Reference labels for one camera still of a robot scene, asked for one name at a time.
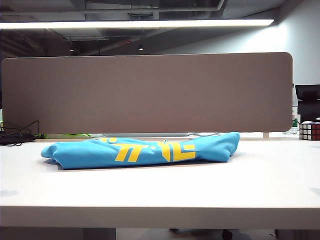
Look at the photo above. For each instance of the blue white patterned soccer jersey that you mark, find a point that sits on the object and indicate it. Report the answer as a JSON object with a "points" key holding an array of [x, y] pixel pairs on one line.
{"points": [[87, 155]]}

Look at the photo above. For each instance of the brown fabric desk divider panel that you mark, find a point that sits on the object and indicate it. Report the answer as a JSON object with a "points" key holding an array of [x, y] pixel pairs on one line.
{"points": [[150, 95]]}

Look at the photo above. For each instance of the small ceiling spot lamp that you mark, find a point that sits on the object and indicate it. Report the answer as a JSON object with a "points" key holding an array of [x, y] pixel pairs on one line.
{"points": [[141, 47]]}

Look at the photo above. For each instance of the long ceiling light strip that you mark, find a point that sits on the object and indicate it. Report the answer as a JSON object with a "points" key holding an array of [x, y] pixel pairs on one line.
{"points": [[125, 24]]}

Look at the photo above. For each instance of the clear bottle with green label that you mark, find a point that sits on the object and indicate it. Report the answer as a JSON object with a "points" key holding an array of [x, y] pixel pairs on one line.
{"points": [[295, 122]]}

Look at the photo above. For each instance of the black office chair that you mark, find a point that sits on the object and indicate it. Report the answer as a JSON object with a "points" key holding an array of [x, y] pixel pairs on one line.
{"points": [[308, 105]]}

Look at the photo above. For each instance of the rubik's cube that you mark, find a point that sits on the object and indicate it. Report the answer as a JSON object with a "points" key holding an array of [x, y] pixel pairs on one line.
{"points": [[310, 131]]}

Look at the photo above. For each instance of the beige divider bracket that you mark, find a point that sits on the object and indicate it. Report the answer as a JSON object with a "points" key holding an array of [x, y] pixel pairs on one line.
{"points": [[266, 135]]}

